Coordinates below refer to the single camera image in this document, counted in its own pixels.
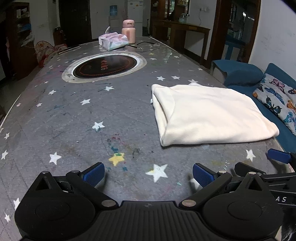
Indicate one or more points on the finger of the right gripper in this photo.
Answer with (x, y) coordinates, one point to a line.
(242, 169)
(279, 156)

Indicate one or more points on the white refrigerator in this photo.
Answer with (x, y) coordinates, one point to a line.
(135, 10)

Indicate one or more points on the water dispenser with blue bottle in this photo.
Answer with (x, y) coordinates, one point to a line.
(113, 18)

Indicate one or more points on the dark wooden side table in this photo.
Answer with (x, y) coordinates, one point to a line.
(174, 35)

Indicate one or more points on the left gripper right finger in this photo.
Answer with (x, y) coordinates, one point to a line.
(208, 178)

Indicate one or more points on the red white play tent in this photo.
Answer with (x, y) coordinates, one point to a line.
(45, 52)

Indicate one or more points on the blue sofa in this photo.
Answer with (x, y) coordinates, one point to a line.
(244, 78)

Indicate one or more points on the cream white sweatshirt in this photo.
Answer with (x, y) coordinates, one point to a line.
(195, 114)

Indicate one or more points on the butterfly print pillow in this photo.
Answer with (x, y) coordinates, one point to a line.
(279, 98)

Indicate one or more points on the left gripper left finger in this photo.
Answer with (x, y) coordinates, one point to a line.
(92, 175)

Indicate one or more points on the pink thermos bottle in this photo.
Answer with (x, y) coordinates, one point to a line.
(129, 30)

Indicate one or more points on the pink tissue pack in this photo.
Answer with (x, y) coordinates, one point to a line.
(111, 41)

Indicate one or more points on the round black induction cooktop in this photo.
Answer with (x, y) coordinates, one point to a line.
(103, 66)

